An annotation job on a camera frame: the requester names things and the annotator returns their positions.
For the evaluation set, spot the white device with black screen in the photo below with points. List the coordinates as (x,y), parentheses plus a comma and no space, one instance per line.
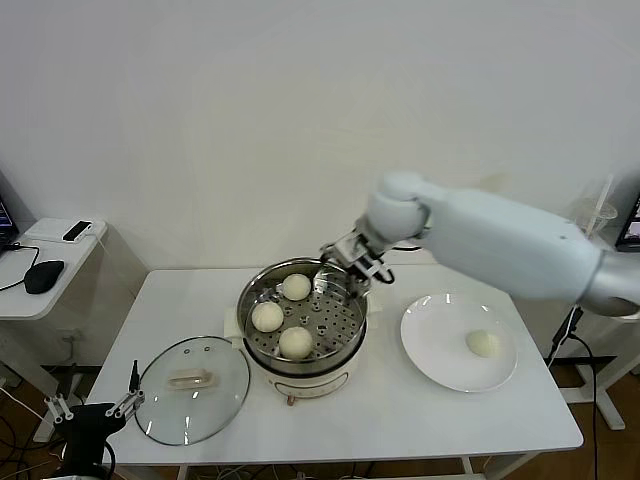
(77,231)

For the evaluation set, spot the wall power socket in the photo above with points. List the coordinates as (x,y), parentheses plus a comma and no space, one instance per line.
(70,339)

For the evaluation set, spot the black computer mouse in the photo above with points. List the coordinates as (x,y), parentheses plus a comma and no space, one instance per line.
(44,276)

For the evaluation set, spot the white steamed baozi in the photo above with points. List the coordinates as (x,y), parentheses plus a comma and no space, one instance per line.
(482,344)
(297,287)
(295,342)
(267,317)

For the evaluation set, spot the cream white electric cooker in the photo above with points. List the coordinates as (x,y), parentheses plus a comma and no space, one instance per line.
(305,382)

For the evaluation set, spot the white side desk with mouse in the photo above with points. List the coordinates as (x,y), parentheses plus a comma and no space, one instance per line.
(75,260)

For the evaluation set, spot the black flat floor bar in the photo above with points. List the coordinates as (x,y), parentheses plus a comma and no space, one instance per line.
(582,363)

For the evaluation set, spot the black laptop beside mouse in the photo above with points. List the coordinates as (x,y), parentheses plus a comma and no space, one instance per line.
(6,220)

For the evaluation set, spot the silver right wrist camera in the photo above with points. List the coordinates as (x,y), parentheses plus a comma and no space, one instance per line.
(349,251)

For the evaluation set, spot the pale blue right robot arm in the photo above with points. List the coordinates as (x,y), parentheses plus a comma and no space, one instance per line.
(500,235)

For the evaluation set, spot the stainless steel steamer basket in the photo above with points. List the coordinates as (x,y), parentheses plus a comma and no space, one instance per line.
(330,320)

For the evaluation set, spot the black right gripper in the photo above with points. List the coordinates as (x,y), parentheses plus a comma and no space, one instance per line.
(366,272)

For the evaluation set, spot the white round plate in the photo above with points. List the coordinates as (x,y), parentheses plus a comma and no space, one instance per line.
(440,345)

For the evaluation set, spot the black laptop beside cup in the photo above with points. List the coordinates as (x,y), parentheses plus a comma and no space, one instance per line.
(631,225)

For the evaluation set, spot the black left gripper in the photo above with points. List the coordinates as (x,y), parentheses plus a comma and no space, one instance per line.
(90,425)

